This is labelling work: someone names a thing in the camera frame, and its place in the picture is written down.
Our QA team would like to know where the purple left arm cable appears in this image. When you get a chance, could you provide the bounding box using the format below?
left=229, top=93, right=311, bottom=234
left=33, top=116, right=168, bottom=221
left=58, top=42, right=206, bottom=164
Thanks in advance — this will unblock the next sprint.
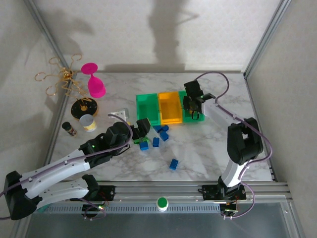
left=0, top=120, right=134, bottom=221

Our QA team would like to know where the green plastic bin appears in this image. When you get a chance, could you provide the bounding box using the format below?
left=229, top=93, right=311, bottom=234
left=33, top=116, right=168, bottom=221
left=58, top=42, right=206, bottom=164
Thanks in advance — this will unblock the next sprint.
left=135, top=93, right=161, bottom=126
left=178, top=89, right=206, bottom=123

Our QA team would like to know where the tin can with yellow label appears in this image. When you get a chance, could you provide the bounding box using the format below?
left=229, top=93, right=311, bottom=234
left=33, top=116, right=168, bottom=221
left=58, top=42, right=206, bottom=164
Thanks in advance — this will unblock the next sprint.
left=79, top=114, right=98, bottom=133

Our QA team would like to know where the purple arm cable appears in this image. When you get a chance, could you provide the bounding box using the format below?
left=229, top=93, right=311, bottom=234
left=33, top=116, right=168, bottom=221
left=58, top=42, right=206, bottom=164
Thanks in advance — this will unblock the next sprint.
left=194, top=71, right=274, bottom=220
left=0, top=120, right=134, bottom=221

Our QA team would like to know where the small controller board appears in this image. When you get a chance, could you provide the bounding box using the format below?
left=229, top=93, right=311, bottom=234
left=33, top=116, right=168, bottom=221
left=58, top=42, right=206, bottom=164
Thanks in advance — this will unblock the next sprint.
left=95, top=198, right=109, bottom=211
left=220, top=202, right=240, bottom=216

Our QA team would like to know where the aluminium mounting rail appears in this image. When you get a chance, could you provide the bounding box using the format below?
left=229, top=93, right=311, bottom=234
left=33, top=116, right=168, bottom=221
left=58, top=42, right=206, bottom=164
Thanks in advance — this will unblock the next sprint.
left=27, top=181, right=291, bottom=199

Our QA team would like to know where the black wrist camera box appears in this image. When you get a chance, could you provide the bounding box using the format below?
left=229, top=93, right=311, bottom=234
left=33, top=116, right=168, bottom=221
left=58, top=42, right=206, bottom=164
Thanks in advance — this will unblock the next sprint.
left=184, top=80, right=203, bottom=99

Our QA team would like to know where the perforated metal cable duct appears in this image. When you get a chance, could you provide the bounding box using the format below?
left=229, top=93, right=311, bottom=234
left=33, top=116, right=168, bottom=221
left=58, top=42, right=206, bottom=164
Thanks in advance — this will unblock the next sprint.
left=37, top=204, right=222, bottom=214

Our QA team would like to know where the small dark spice bottle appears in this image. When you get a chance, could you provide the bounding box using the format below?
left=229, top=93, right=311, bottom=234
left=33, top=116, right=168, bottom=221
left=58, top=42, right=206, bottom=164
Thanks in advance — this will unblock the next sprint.
left=61, top=121, right=77, bottom=136

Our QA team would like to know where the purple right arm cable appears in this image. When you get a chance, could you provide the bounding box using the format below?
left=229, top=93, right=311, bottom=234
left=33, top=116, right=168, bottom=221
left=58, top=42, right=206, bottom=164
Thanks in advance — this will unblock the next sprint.
left=194, top=71, right=274, bottom=220

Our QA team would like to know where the yellow plastic bin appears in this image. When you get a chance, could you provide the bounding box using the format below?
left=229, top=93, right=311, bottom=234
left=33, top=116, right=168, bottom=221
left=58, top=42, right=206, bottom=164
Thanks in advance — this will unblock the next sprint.
left=158, top=91, right=184, bottom=125

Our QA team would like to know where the aluminium side rail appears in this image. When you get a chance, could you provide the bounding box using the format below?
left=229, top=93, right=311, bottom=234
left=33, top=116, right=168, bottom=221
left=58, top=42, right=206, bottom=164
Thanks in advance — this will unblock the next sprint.
left=43, top=73, right=75, bottom=174
left=244, top=74, right=278, bottom=183

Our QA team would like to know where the green push button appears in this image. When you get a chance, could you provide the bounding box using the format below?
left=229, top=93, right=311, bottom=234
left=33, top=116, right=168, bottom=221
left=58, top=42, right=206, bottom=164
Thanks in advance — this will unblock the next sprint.
left=156, top=197, right=169, bottom=213

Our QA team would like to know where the aluminium frame post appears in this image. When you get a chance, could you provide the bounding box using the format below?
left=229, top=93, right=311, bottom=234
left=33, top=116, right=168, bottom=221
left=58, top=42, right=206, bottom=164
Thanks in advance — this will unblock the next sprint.
left=23, top=0, right=75, bottom=76
left=243, top=0, right=292, bottom=77

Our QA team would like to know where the gold wire glass rack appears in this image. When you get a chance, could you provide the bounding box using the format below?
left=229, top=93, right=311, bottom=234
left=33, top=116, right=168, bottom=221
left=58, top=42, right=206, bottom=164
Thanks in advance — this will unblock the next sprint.
left=34, top=53, right=100, bottom=119

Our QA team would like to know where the pink plastic wine glass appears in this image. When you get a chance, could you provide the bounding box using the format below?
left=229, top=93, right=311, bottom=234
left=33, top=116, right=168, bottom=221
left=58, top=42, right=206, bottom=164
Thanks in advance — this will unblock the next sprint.
left=81, top=62, right=106, bottom=99

